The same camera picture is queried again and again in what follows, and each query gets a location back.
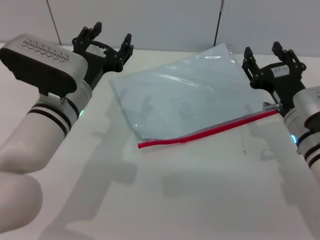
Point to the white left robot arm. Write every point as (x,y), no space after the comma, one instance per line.
(37,140)

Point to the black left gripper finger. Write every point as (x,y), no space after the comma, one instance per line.
(86,37)
(127,47)

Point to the clear red-zip document bag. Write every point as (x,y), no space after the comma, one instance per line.
(187,95)

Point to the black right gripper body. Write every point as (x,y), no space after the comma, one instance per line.
(282,80)

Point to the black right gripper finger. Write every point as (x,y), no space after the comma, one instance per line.
(291,56)
(250,65)

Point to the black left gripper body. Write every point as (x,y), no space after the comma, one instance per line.
(102,60)

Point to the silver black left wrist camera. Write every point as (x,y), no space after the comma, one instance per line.
(45,62)

